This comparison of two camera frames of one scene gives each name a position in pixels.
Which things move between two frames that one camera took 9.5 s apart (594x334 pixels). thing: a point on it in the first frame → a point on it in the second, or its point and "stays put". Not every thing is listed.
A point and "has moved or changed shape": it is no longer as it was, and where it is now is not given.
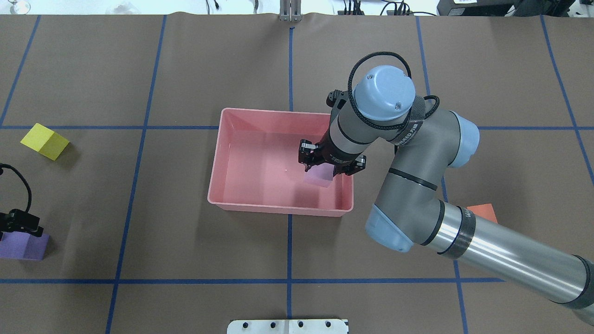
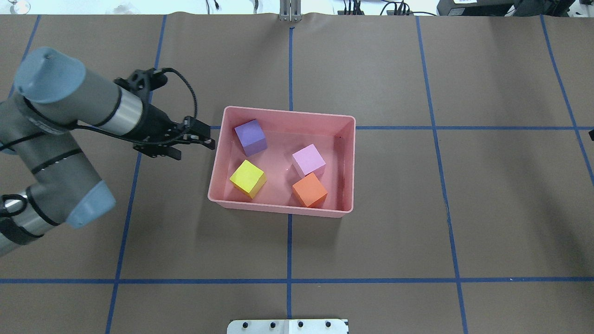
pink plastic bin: (255, 167) stays put
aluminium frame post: (290, 11) stays put
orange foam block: (486, 211) → (310, 190)
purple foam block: (15, 244) → (252, 137)
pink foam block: (321, 175) has moved or changed shape
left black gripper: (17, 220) → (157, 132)
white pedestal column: (288, 326) stays put
